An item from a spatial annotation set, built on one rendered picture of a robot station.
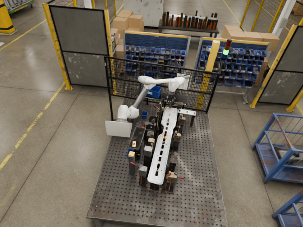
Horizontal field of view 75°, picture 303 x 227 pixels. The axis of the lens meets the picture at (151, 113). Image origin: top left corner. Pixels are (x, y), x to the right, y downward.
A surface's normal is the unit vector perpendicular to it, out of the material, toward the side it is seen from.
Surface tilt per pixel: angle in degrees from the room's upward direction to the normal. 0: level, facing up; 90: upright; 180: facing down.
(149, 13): 90
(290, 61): 92
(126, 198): 0
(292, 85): 91
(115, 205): 0
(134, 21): 90
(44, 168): 0
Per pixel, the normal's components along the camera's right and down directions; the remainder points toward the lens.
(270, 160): 0.05, -0.73
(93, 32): -0.09, 0.67
